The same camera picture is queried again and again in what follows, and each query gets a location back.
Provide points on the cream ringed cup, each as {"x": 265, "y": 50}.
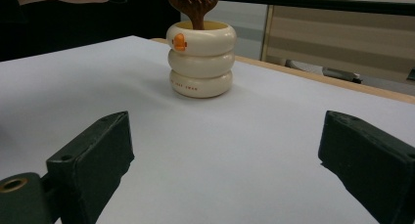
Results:
{"x": 202, "y": 61}

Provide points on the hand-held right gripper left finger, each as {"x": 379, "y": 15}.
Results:
{"x": 91, "y": 165}

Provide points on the black horizontal frame bar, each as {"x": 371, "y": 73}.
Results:
{"x": 326, "y": 4}

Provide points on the white table board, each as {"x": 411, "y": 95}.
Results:
{"x": 228, "y": 152}

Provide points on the dark curtain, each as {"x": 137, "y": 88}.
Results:
{"x": 81, "y": 28}

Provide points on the brown wooden hairbrush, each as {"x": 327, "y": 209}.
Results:
{"x": 194, "y": 4}

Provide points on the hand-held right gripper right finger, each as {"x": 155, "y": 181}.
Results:
{"x": 375, "y": 165}

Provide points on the light wooden desk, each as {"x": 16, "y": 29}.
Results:
{"x": 342, "y": 38}

